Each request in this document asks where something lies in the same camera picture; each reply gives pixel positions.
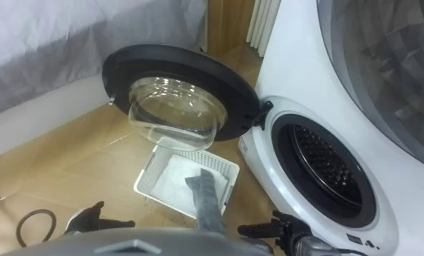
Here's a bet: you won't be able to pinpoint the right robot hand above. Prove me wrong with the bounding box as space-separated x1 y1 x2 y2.
237 210 313 251

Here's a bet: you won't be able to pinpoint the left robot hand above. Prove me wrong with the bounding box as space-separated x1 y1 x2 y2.
63 201 137 236

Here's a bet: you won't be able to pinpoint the robot body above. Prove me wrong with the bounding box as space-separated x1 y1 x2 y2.
0 227 274 256

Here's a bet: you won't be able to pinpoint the white perforated laundry basket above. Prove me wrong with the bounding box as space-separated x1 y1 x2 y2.
133 136 241 220

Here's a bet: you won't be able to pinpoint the grey garment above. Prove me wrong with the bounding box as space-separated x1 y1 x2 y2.
184 168 228 236

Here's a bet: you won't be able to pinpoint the white cloth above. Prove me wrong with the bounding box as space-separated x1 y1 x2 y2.
150 154 230 211

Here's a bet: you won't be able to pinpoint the white stacked washing machines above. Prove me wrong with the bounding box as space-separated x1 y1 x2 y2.
238 0 424 256

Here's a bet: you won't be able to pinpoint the round black washer door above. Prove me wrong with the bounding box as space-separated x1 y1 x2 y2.
101 43 275 152

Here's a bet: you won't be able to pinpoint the grey bed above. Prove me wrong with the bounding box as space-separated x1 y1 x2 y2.
0 0 208 163

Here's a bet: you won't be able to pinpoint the white radiator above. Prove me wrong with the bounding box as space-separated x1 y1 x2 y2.
245 0 282 58

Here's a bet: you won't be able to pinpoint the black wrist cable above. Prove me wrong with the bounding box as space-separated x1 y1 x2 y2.
15 208 58 248
335 247 370 256

